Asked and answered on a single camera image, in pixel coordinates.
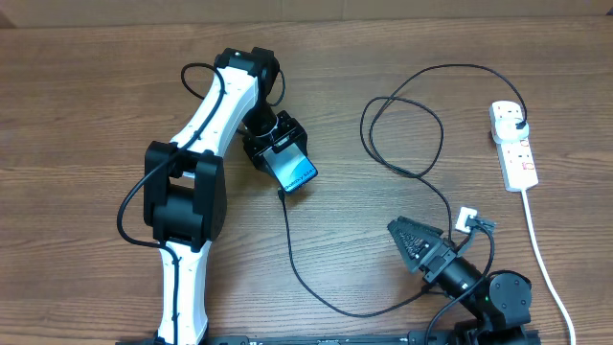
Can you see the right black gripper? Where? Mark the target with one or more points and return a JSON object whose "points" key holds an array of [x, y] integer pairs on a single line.
{"points": [[432, 241]]}

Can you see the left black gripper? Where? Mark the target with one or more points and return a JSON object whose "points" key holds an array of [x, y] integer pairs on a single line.
{"points": [[290, 127]]}

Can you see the blue Samsung Galaxy smartphone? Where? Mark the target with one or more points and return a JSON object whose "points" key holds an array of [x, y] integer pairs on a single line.
{"points": [[290, 167]]}

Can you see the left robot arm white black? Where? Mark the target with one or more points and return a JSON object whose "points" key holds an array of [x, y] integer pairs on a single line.
{"points": [[185, 200]]}

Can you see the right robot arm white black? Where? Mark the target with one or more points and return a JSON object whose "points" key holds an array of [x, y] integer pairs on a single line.
{"points": [[499, 300]]}

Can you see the white charger plug adapter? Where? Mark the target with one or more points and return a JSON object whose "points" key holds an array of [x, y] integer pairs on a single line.
{"points": [[506, 131]]}

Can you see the white power strip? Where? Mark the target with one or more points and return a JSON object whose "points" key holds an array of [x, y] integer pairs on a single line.
{"points": [[516, 158]]}

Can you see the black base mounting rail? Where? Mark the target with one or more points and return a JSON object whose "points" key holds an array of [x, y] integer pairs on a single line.
{"points": [[330, 340]]}

